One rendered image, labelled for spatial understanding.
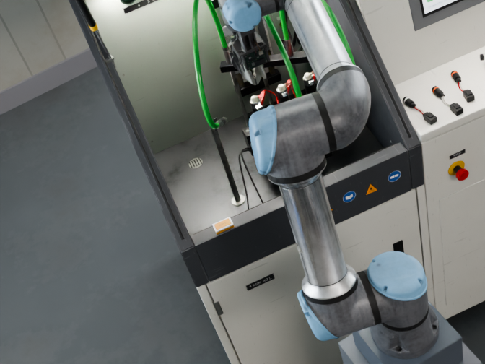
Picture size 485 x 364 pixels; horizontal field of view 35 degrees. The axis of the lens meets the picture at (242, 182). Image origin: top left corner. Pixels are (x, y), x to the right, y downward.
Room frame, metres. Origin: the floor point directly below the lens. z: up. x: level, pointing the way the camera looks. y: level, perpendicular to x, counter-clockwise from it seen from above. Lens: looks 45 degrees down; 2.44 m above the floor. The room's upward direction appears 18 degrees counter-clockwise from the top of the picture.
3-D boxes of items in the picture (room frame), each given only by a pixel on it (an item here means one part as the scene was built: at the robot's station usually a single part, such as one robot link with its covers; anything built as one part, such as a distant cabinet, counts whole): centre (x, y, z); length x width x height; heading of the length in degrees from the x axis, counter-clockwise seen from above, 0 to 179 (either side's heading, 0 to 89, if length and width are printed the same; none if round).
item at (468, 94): (1.55, -0.65, 0.99); 0.12 x 0.02 x 0.02; 178
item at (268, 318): (1.38, -0.13, 0.44); 0.65 x 0.02 x 0.68; 98
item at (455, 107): (1.52, -0.60, 0.99); 0.12 x 0.02 x 0.02; 11
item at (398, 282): (0.94, -0.24, 1.07); 0.13 x 0.12 x 0.14; 90
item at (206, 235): (1.40, -0.13, 0.87); 0.62 x 0.04 x 0.16; 98
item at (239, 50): (1.55, -0.12, 1.36); 0.09 x 0.08 x 0.12; 8
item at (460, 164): (1.42, -0.59, 0.80); 0.05 x 0.04 x 0.05; 98
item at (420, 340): (0.94, -0.24, 0.95); 0.15 x 0.15 x 0.10
